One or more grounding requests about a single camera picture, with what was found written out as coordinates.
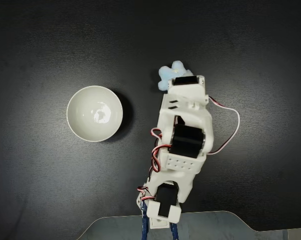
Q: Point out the grey cloth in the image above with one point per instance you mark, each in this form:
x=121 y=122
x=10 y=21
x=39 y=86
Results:
x=215 y=225

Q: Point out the skyblue plush doll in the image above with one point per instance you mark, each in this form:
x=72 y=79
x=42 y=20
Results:
x=169 y=72

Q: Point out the blue table clamp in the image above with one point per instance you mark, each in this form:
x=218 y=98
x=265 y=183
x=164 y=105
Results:
x=175 y=232
x=144 y=225

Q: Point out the white bowl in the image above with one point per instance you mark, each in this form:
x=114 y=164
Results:
x=90 y=125

